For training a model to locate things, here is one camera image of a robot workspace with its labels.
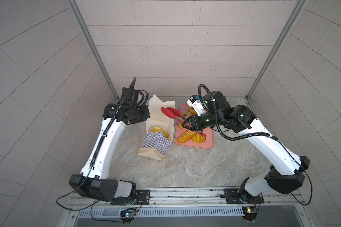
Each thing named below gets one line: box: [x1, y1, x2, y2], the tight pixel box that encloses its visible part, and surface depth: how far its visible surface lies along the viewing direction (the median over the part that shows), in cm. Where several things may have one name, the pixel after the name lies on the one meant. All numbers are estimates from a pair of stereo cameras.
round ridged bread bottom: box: [192, 132, 206, 144], surface depth 91 cm
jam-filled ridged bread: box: [150, 126, 170, 139], surface depth 81 cm
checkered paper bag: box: [137, 94, 176, 161], surface depth 77 cm
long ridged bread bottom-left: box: [177, 129, 197, 144], surface depth 91 cm
